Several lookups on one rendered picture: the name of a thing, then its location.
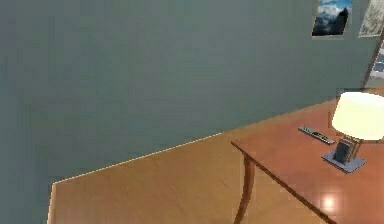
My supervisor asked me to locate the brown wooden table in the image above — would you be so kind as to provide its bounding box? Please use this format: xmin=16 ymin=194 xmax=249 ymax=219
xmin=230 ymin=99 xmax=384 ymax=224

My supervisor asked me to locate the grey remote control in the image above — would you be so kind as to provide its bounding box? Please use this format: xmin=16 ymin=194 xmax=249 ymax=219
xmin=297 ymin=125 xmax=337 ymax=146

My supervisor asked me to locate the white shade table lamp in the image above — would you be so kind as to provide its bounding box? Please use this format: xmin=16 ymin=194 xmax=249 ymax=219
xmin=321 ymin=91 xmax=384 ymax=174

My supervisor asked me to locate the brown framed window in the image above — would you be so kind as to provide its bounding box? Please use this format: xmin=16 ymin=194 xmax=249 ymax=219
xmin=362 ymin=31 xmax=384 ymax=89

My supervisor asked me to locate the blue mountain wall picture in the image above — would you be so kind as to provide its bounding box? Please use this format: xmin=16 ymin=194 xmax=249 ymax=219
xmin=311 ymin=0 xmax=353 ymax=38

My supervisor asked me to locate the pale beige wall picture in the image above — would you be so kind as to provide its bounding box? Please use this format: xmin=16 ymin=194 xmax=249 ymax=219
xmin=358 ymin=0 xmax=384 ymax=39

